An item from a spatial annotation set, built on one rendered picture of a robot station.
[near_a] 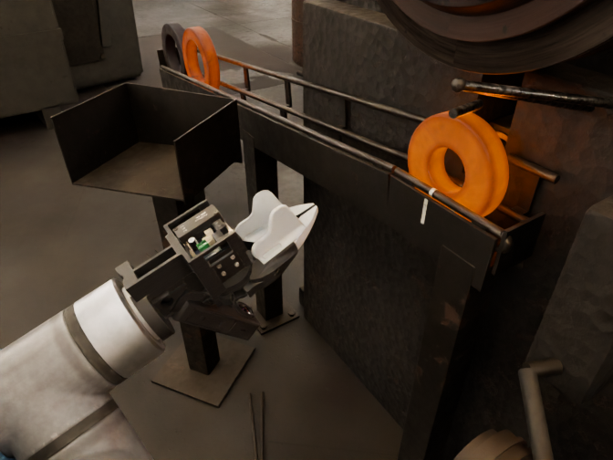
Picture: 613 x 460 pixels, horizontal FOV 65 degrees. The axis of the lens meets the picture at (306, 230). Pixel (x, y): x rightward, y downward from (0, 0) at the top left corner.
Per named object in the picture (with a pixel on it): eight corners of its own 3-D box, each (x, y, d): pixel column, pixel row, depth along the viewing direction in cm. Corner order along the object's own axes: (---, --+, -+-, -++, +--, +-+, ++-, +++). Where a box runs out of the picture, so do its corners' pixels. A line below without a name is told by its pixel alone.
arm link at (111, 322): (139, 392, 47) (113, 330, 53) (181, 361, 48) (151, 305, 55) (86, 346, 41) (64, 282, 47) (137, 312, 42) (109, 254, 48)
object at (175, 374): (179, 323, 142) (126, 81, 100) (258, 350, 134) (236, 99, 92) (134, 376, 126) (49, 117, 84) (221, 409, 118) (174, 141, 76)
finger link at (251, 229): (305, 175, 51) (232, 223, 48) (318, 214, 55) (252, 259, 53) (289, 163, 53) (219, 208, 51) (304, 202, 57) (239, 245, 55)
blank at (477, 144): (414, 116, 71) (397, 120, 70) (501, 99, 58) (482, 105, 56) (432, 215, 75) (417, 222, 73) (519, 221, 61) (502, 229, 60)
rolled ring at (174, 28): (176, 22, 133) (187, 21, 135) (156, 22, 147) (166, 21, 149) (189, 89, 142) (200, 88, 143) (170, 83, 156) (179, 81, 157)
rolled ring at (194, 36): (213, 105, 129) (224, 102, 131) (202, 31, 119) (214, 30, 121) (188, 90, 142) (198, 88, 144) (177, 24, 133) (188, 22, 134)
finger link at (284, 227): (321, 187, 49) (245, 237, 46) (334, 227, 53) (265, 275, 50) (305, 175, 51) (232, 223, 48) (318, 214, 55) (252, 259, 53)
